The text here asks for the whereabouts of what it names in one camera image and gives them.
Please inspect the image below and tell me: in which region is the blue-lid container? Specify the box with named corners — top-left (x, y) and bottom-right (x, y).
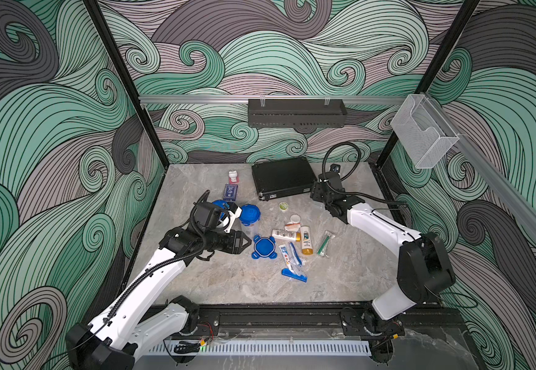
top-left (239, 204), bottom-right (261, 239)
top-left (212, 200), bottom-right (229, 220)

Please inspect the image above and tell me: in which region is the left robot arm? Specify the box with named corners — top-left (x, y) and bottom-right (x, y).
top-left (65, 228), bottom-right (252, 369)

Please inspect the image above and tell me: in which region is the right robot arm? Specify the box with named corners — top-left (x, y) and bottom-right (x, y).
top-left (310, 180), bottom-right (456, 321)

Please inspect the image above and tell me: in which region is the dark blue small box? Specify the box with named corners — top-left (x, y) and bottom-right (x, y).
top-left (222, 183), bottom-right (239, 202)

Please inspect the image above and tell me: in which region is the small green round cap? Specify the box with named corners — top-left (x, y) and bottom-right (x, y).
top-left (279, 202), bottom-right (289, 212)

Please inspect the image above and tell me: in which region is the toothpaste and brush packet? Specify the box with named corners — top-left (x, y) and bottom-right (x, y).
top-left (279, 242), bottom-right (303, 274)

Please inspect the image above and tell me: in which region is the yellow shampoo bottle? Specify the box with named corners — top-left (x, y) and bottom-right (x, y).
top-left (300, 226), bottom-right (314, 255)

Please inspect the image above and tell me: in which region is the small pink-capped bottle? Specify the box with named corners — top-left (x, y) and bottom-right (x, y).
top-left (228, 171), bottom-right (239, 184)

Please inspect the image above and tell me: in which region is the green toothbrush in wrapper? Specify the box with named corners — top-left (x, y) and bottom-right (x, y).
top-left (317, 231), bottom-right (336, 257)

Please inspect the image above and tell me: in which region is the black hard case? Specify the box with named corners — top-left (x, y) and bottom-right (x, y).
top-left (252, 157), bottom-right (317, 201)

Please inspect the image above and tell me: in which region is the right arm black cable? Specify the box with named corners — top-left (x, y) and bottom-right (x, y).
top-left (321, 141), bottom-right (410, 207)

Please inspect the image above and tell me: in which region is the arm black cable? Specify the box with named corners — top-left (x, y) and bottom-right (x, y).
top-left (105, 189), bottom-right (213, 325)
top-left (321, 141), bottom-right (410, 207)

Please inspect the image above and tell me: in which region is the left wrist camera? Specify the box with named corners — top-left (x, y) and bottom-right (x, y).
top-left (194, 202), bottom-right (243, 234)

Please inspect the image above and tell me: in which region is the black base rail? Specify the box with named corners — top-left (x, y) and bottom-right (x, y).
top-left (183, 302), bottom-right (465, 337)

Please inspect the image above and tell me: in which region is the black wall shelf tray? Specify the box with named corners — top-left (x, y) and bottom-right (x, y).
top-left (247, 98), bottom-right (348, 130)

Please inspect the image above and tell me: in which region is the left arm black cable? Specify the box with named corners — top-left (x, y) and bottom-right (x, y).
top-left (105, 189), bottom-right (213, 325)

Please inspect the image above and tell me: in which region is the clear acrylic wall holder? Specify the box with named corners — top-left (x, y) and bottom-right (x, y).
top-left (391, 93), bottom-right (459, 169)

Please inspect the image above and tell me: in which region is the white slotted cable duct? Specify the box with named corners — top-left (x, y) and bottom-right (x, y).
top-left (147, 339), bottom-right (371, 357)

